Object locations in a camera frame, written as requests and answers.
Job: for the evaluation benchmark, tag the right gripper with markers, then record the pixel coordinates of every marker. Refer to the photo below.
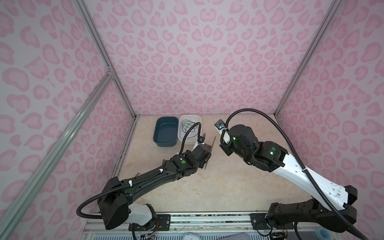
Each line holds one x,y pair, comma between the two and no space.
226,150

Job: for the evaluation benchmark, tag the dark grey spool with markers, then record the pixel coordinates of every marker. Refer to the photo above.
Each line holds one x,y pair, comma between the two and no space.
209,148

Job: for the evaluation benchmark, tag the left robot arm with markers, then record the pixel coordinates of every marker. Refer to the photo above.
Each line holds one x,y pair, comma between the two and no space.
119,207

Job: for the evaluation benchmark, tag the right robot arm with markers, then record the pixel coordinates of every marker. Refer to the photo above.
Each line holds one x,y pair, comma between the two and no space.
330,205

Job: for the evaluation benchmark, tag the dark teal plastic bin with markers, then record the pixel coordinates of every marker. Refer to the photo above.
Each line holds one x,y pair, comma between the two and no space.
166,131

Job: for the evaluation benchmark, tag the blue tape roll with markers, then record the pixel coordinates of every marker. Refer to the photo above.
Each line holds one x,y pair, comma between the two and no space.
323,234

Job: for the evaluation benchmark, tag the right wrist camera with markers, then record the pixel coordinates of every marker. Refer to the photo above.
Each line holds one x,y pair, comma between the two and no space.
223,131

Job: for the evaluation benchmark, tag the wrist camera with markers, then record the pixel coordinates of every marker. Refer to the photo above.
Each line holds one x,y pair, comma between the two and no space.
200,141
223,131

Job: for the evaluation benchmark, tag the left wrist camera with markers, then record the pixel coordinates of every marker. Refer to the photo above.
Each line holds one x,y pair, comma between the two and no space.
200,141

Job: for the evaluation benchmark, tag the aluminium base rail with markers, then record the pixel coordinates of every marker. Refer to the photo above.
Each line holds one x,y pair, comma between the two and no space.
206,226

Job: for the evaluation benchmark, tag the diagonal aluminium frame bar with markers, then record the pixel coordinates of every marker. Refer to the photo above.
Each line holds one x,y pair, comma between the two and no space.
20,205

